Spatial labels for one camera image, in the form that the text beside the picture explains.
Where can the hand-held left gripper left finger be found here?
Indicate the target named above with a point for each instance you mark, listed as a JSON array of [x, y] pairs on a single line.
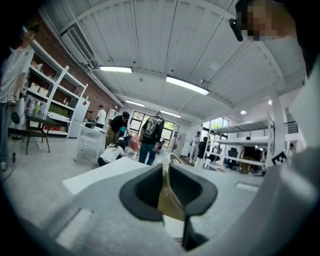
[[105, 225]]

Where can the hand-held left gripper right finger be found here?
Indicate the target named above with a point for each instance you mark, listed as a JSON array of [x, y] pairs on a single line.
[[230, 200]]

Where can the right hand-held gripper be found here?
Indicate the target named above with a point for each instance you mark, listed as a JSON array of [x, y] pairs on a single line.
[[279, 158]]

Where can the clear plastic container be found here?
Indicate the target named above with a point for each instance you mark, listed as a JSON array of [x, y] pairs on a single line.
[[170, 205]]

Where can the white metal rack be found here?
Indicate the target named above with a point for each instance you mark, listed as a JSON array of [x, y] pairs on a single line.
[[240, 142]]

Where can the wooden coat stand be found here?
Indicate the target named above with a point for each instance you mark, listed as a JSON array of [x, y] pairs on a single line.
[[177, 138]]

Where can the pink armchair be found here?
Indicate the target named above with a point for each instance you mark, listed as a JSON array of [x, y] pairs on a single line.
[[136, 143]]

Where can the small white side table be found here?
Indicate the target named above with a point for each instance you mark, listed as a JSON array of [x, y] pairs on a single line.
[[90, 132]]

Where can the long ceiling light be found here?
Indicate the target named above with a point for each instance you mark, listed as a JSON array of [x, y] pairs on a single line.
[[115, 69], [187, 85], [170, 114], [135, 103]]

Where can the large black-framed window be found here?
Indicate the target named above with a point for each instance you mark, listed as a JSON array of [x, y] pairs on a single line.
[[136, 122]]

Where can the white refrigerator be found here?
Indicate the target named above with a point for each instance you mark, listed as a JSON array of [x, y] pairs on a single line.
[[78, 117]]

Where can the dark glass-top table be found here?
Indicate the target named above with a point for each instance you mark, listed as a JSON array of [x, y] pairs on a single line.
[[40, 122]]

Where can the person's head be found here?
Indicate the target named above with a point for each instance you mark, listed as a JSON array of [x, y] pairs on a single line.
[[267, 17]]

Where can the white shelving unit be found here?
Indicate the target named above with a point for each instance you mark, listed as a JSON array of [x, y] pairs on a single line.
[[60, 85]]

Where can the head-worn black camera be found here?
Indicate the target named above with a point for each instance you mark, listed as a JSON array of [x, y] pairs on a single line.
[[236, 30]]

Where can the wall air conditioner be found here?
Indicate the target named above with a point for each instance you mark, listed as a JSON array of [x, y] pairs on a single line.
[[77, 45]]

